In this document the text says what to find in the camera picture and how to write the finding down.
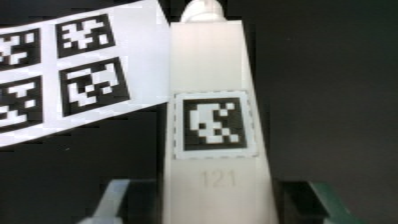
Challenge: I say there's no white desk leg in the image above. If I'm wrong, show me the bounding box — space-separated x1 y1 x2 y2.
162 0 279 224

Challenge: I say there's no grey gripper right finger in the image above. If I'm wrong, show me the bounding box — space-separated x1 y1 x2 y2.
309 182 362 224

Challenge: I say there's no white marker base sheet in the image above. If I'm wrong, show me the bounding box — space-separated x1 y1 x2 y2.
0 0 171 148

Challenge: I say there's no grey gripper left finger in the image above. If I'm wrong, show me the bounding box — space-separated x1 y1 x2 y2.
76 179 130 224

